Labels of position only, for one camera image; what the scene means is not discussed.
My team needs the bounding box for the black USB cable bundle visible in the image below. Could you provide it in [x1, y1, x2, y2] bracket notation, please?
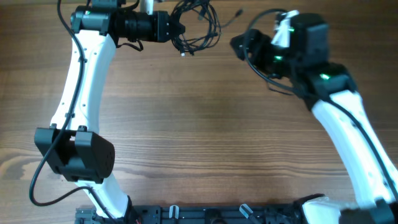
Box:
[169, 0, 245, 57]

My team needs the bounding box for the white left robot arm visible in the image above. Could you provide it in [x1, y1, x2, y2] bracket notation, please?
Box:
[34, 1, 185, 223]

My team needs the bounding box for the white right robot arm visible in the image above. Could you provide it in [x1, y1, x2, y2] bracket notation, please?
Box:
[230, 9, 397, 223]

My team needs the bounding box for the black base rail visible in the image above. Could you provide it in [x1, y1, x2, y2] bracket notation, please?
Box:
[75, 203, 307, 224]

